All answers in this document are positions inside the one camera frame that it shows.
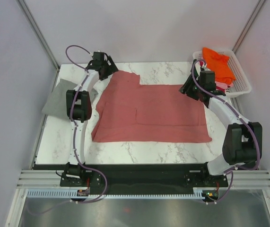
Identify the orange t shirt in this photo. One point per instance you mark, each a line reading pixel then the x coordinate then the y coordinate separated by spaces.
pixel 219 64

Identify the right aluminium frame post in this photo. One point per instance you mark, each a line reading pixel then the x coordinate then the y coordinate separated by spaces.
pixel 252 18

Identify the white slotted cable duct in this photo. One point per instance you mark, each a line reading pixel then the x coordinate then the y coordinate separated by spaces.
pixel 87 194

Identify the light pink t shirt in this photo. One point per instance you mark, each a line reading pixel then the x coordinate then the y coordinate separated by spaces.
pixel 223 86

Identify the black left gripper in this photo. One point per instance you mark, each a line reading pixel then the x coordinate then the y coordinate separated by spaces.
pixel 112 68

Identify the left aluminium frame post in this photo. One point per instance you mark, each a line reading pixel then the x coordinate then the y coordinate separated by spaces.
pixel 38 33

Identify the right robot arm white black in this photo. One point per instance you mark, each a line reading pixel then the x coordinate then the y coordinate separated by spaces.
pixel 243 140

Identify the dark green white garment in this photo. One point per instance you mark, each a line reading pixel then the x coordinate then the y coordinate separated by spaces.
pixel 191 71

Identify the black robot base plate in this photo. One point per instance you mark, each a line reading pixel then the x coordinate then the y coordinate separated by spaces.
pixel 139 178

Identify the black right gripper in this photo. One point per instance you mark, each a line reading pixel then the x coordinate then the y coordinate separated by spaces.
pixel 182 90

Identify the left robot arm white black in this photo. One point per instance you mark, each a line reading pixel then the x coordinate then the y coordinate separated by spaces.
pixel 76 173

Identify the aluminium frame post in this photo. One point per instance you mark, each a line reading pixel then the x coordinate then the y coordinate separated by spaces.
pixel 252 18
pixel 38 33

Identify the folded grey t shirt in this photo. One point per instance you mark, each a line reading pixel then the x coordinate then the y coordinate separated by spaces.
pixel 65 103

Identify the salmon pink t shirt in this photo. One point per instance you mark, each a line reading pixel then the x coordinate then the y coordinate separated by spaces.
pixel 129 111

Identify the white plastic laundry basket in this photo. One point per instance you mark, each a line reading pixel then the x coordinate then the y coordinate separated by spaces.
pixel 241 84

